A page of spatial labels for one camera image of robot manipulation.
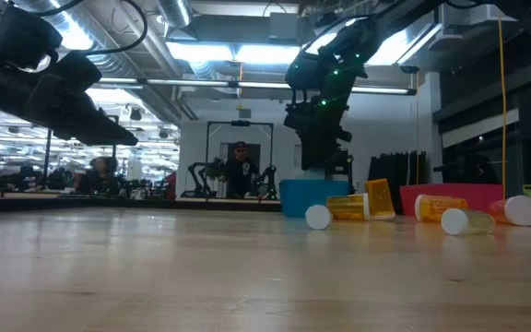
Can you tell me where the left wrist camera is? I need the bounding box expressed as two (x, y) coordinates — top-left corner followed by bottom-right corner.
(0, 3), (64, 71)

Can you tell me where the long ceiling light strip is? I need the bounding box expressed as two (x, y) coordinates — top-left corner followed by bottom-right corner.
(94, 77), (418, 97)

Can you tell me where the pink plastic bin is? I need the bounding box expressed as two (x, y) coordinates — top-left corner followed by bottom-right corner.
(398, 183), (505, 218)

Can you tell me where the black aluminium table frame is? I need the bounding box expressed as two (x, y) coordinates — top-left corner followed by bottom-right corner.
(0, 192), (281, 215)

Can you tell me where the blue plastic bin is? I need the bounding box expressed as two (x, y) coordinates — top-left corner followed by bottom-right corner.
(278, 179), (351, 219)

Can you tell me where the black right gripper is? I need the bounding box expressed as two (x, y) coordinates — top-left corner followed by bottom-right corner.
(283, 67), (364, 172)

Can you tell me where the black curtain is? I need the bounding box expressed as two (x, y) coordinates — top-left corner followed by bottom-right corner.
(367, 150), (429, 216)

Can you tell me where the orange pill bottle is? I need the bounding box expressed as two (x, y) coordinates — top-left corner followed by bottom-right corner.
(325, 193), (372, 222)
(364, 177), (396, 221)
(414, 194), (469, 224)
(488, 195), (531, 228)

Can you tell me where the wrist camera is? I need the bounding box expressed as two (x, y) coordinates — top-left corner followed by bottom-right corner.
(285, 51), (325, 92)
(0, 3), (64, 71)

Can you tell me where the red background object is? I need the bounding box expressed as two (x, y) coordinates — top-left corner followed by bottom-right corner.
(163, 171), (178, 200)

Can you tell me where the standing person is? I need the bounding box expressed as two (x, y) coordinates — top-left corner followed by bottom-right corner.
(222, 140), (260, 199)

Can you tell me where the yellow cable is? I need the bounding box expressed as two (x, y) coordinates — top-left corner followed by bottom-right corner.
(497, 18), (510, 200)

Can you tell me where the black metal frame stand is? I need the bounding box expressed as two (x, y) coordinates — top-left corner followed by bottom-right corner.
(205, 120), (275, 200)
(42, 113), (120, 193)

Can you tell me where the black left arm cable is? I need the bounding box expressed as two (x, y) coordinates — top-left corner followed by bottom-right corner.
(34, 0), (150, 57)

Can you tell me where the clear pill bottle white cap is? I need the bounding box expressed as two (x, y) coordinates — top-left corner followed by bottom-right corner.
(304, 203), (334, 231)
(440, 207), (497, 237)

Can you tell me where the seated person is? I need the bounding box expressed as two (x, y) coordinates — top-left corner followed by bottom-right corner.
(77, 155), (122, 197)

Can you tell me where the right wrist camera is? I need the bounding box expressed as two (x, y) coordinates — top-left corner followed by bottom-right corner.
(285, 51), (325, 92)

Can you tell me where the black equipment cabinet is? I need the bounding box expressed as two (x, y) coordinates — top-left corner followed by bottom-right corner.
(338, 147), (355, 193)

